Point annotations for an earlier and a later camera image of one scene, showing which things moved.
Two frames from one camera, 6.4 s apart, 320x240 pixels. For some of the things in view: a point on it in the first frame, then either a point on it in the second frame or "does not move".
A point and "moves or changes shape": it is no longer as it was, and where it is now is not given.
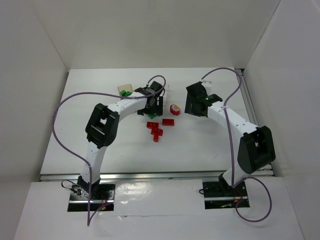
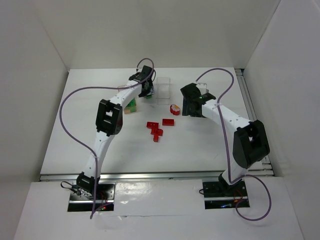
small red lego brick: [155, 138] does not move
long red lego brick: [168, 122] does not move
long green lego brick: [152, 116] moves or changes shape
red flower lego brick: [175, 109] does not move
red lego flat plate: [152, 124] does not move
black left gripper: [152, 110] -> [148, 89]
